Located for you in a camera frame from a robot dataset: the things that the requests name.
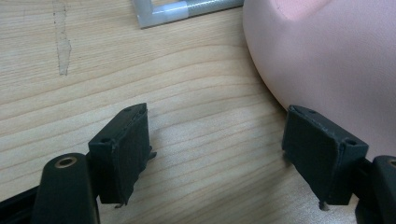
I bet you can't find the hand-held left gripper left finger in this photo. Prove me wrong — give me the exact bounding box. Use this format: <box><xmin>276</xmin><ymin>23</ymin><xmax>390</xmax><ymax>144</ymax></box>
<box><xmin>88</xmin><ymin>102</ymin><xmax>158</xmax><ymax>209</ymax></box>

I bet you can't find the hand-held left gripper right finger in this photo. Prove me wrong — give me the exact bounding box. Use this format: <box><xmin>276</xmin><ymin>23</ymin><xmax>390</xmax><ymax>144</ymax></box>
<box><xmin>281</xmin><ymin>105</ymin><xmax>370</xmax><ymax>212</ymax></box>

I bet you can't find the pink slipper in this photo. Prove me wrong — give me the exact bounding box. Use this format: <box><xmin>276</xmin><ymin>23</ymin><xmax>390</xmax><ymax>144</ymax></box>
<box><xmin>242</xmin><ymin>0</ymin><xmax>396</xmax><ymax>161</ymax></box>

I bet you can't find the grey metal shoe rack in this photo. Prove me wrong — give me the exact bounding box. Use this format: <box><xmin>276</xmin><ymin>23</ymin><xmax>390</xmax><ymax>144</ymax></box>
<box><xmin>132</xmin><ymin>0</ymin><xmax>246</xmax><ymax>30</ymax></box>

